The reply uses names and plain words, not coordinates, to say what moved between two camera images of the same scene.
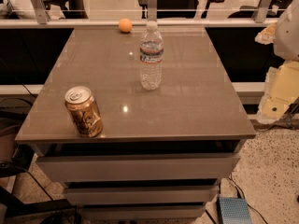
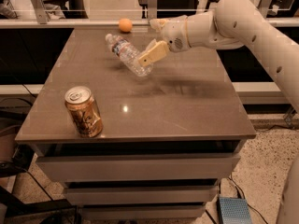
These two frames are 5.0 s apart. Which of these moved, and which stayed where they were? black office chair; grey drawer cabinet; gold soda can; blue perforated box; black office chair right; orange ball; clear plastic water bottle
Moved: clear plastic water bottle
Stayed: blue perforated box; orange ball; black office chair right; gold soda can; black office chair; grey drawer cabinet
